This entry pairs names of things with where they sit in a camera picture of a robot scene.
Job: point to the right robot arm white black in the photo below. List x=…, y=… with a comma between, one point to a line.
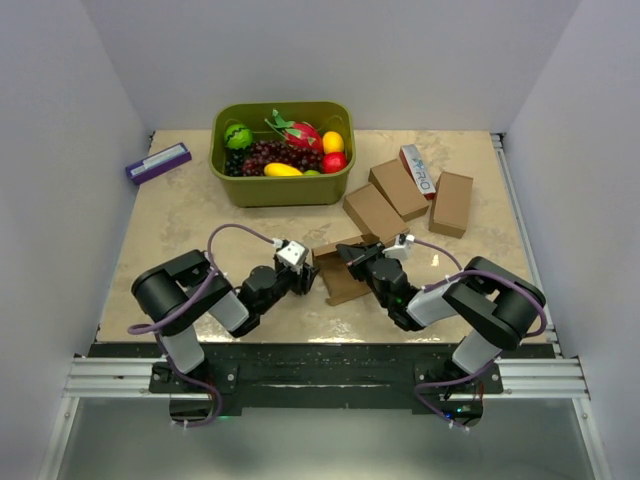
x=501, y=308

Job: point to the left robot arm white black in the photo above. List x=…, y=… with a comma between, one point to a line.
x=177, y=293

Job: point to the green toy watermelon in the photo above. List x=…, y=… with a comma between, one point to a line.
x=238, y=137

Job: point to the yellow toy mango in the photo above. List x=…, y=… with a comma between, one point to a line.
x=276, y=169

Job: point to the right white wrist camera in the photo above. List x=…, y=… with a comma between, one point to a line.
x=401, y=247

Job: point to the brown paper box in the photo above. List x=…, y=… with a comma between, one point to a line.
x=340, y=285

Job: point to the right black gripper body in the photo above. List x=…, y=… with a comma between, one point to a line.
x=362, y=272

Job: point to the pink toy dragon fruit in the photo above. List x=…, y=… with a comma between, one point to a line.
x=296, y=134

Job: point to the middle folded brown box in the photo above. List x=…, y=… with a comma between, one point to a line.
x=399, y=189

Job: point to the yellow orange toy lemon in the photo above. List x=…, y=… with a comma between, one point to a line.
x=332, y=142

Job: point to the front folded brown box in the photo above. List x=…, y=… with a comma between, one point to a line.
x=373, y=214

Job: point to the right folded brown box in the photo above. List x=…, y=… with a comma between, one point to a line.
x=450, y=209

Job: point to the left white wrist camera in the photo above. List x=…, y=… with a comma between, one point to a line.
x=292, y=255

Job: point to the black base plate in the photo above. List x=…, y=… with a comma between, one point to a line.
x=323, y=376

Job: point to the aluminium frame rail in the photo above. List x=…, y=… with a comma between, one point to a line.
x=93, y=378

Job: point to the purple flat box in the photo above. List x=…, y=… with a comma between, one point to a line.
x=157, y=164

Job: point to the dark blue toy grapes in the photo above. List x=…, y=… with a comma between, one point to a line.
x=234, y=163

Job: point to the red toy grapes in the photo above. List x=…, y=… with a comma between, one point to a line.
x=263, y=153

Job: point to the red toy apple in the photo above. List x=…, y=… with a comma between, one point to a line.
x=334, y=162

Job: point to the folded brown box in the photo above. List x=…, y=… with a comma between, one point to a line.
x=373, y=214
x=450, y=209
x=399, y=189

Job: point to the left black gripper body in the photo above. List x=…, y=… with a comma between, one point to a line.
x=290, y=280

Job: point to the red white toothpaste box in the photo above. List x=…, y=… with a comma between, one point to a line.
x=413, y=163

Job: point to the olive green plastic basket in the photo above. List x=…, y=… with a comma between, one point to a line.
x=324, y=189

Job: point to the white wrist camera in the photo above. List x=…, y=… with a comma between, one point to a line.
x=292, y=255
x=401, y=247

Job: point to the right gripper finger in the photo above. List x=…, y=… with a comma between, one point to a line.
x=351, y=255
x=366, y=252

